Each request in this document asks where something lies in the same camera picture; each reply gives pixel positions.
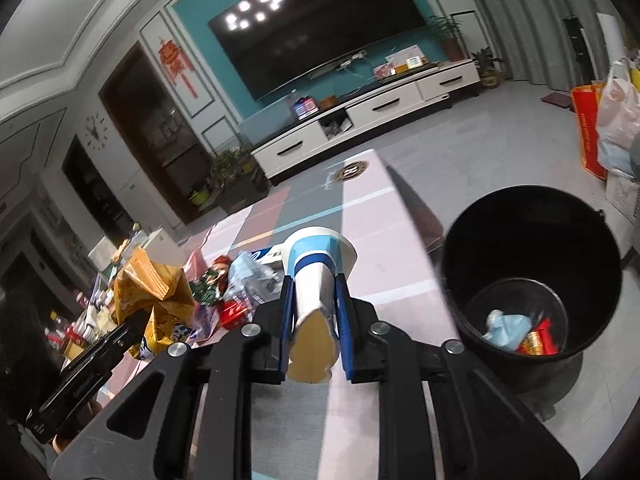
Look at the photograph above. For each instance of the black wall clock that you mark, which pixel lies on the black wall clock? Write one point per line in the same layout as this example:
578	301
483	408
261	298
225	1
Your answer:
95	131

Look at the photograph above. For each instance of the white blue medicine box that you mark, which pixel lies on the white blue medicine box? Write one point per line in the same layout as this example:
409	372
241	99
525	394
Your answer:
265	256

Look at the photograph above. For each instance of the red knot wall decoration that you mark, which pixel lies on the red knot wall decoration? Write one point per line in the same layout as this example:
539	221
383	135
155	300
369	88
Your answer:
175	62

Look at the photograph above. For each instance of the cardboard box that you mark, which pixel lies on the cardboard box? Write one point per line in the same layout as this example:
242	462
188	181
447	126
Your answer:
622	195

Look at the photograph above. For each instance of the blue clear plastic wrapper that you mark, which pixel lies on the blue clear plastic wrapper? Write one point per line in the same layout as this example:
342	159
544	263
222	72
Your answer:
245	275

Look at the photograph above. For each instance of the green snack wrapper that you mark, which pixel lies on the green snack wrapper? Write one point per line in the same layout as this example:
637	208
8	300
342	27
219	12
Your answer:
207	285

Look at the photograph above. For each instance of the cluster of bottles and jars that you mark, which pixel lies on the cluster of bottles and jars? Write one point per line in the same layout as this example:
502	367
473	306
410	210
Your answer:
90	310

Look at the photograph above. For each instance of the brown floor mat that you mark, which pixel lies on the brown floor mat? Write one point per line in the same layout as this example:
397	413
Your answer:
557	99

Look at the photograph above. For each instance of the tall potted plant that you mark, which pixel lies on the tall potted plant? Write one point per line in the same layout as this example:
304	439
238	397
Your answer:
447	35

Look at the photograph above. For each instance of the orange shopping bag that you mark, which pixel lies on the orange shopping bag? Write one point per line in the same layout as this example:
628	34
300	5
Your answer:
587	130

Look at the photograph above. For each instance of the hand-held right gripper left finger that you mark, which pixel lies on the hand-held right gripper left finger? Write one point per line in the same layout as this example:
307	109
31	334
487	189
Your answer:
286	310

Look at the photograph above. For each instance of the red snack packet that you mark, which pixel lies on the red snack packet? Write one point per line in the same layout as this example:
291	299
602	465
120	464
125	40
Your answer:
537	340

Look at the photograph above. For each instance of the small potted plant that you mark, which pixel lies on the small potted plant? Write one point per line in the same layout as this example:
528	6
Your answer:
487	67

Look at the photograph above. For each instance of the pink grey striped tablecloth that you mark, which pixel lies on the pink grey striped tablecloth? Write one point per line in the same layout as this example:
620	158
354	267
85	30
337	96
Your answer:
370	240

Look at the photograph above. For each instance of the white board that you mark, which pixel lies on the white board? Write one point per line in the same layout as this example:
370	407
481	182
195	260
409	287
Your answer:
162	245

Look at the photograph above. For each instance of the clear plastic storage box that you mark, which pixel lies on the clear plastic storage box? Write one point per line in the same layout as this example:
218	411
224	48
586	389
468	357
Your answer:
265	127

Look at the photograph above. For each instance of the white plastic bag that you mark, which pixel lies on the white plastic bag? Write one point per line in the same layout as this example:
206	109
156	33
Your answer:
620	120

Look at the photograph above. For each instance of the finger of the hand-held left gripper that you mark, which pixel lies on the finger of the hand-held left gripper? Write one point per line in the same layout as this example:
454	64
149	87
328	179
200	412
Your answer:
112	340

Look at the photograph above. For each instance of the white television cabinet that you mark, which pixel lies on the white television cabinet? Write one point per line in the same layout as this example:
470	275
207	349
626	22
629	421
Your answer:
380	105

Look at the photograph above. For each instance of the cluster of green houseplants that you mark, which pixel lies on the cluster of green houseplants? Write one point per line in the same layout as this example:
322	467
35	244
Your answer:
235	167

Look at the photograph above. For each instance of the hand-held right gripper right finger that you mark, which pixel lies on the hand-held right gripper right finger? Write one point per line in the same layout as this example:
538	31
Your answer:
343	320

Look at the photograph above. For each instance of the black trash bin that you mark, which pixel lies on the black trash bin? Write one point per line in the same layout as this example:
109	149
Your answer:
500	240

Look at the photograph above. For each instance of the green plastic basin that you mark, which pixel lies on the green plastic basin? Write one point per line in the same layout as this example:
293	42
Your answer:
199	196

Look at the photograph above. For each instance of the white pink flat box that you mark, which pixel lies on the white pink flat box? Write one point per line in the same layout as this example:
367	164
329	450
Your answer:
407	60

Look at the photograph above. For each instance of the blue white paper cup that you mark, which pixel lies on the blue white paper cup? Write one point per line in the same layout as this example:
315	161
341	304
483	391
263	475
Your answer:
315	280

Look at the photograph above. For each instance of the red cigarette box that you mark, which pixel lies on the red cigarette box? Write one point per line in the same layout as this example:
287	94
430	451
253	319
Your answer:
232	312

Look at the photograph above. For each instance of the blue face mask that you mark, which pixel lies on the blue face mask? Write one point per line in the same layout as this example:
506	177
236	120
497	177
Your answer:
505	330

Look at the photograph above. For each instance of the yellow snack bag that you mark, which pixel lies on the yellow snack bag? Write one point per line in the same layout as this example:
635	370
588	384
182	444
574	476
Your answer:
150	285

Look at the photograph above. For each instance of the large flat television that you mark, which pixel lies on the large flat television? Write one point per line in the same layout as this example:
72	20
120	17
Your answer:
325	30

